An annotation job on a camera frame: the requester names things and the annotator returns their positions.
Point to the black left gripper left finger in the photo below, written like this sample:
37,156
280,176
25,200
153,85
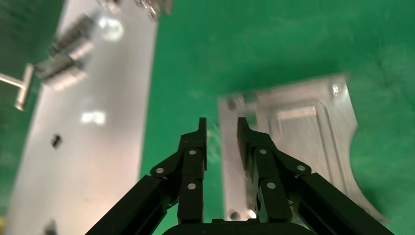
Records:
191,168

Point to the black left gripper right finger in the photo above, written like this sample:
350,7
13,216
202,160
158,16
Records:
269,168

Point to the silver sheet metal bracket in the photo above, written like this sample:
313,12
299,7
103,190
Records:
308,136

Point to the white metal shelf rack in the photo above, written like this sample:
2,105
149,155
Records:
97,162

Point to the small black plastic piece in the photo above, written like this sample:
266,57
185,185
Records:
56,141

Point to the silver binder clip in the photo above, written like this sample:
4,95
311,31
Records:
25,87

